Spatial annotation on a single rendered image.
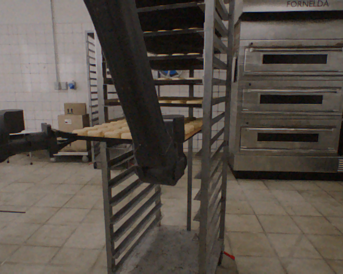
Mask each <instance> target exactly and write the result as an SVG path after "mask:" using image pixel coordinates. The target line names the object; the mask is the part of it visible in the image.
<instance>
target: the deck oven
mask: <svg viewBox="0 0 343 274"><path fill-rule="evenodd" d="M235 53H237V54H235ZM234 57H236V59H237V60H236V68H235V82H234V83H232V82H231V103H230V128H229V152H228V165H229V167H230V169H231V171H232V172H233V174H234V176H235V178H236V179H265V180H273V179H288V180H333V181H343V0H241V2H240V4H238V6H237V8H236V10H235V19H234V43H233V55H232V61H233V58H234Z"/></svg>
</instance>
